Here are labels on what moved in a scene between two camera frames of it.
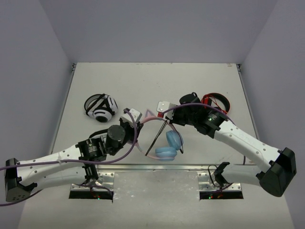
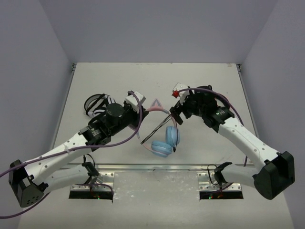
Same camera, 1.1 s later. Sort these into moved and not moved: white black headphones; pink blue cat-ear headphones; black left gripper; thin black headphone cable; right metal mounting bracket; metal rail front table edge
Moved: black left gripper; thin black headphone cable; pink blue cat-ear headphones
Not moved: white black headphones; right metal mounting bracket; metal rail front table edge
